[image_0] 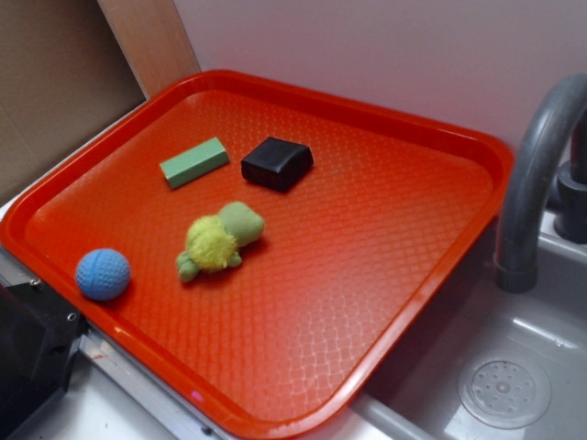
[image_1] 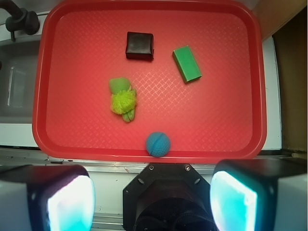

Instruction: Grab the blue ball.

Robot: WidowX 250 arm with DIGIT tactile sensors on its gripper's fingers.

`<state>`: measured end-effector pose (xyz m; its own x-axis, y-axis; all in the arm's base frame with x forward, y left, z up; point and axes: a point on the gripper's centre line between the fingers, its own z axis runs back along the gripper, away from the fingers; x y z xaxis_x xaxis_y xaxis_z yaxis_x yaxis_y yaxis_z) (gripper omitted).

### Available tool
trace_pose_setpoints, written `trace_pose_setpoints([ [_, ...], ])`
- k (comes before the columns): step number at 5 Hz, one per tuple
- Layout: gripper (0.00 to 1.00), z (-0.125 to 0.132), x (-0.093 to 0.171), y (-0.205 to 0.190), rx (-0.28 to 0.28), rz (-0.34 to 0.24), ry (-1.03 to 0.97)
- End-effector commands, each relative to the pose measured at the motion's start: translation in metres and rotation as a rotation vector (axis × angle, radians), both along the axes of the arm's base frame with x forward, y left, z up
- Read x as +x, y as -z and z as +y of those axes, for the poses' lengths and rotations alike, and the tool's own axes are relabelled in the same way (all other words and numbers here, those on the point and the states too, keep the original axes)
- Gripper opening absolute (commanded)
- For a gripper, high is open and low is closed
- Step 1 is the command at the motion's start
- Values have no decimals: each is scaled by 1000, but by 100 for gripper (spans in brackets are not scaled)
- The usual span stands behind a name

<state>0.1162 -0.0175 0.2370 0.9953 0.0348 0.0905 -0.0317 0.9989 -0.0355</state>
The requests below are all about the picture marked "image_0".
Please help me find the grey plastic sink basin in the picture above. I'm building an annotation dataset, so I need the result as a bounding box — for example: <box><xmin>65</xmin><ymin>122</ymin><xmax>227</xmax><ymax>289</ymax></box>
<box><xmin>352</xmin><ymin>214</ymin><xmax>586</xmax><ymax>439</ymax></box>

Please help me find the blue dimpled ball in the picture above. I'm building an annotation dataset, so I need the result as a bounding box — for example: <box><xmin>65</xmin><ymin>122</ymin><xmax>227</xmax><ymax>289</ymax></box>
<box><xmin>75</xmin><ymin>248</ymin><xmax>131</xmax><ymax>302</ymax></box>

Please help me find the green rectangular block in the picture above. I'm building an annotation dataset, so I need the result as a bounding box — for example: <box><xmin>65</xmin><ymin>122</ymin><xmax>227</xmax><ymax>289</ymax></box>
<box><xmin>160</xmin><ymin>137</ymin><xmax>230</xmax><ymax>189</ymax></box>

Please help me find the green plush turtle toy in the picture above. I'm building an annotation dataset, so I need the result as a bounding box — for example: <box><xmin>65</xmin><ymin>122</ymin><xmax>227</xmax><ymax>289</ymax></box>
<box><xmin>175</xmin><ymin>202</ymin><xmax>265</xmax><ymax>283</ymax></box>

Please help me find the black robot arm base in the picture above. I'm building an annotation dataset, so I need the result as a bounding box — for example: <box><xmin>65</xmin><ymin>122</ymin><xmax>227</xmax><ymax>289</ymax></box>
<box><xmin>1</xmin><ymin>283</ymin><xmax>84</xmax><ymax>439</ymax></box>

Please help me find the red plastic tray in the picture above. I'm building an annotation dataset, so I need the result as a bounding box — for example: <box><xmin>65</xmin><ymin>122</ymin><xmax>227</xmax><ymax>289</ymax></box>
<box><xmin>1</xmin><ymin>71</ymin><xmax>513</xmax><ymax>439</ymax></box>

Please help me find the black rounded block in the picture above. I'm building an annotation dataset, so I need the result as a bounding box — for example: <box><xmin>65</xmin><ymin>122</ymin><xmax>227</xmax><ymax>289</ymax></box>
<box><xmin>240</xmin><ymin>137</ymin><xmax>315</xmax><ymax>193</ymax></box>

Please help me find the brown cardboard panel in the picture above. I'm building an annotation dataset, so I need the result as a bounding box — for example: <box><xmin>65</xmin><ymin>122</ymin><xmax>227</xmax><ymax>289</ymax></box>
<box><xmin>1</xmin><ymin>1</ymin><xmax>145</xmax><ymax>203</ymax></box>

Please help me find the grey sink faucet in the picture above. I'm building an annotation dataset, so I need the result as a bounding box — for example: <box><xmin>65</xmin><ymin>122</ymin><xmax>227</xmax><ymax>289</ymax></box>
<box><xmin>493</xmin><ymin>73</ymin><xmax>586</xmax><ymax>293</ymax></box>

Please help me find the light wooden board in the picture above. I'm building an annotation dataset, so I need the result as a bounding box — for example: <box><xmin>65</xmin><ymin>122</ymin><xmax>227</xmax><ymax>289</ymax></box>
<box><xmin>98</xmin><ymin>0</ymin><xmax>201</xmax><ymax>99</ymax></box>

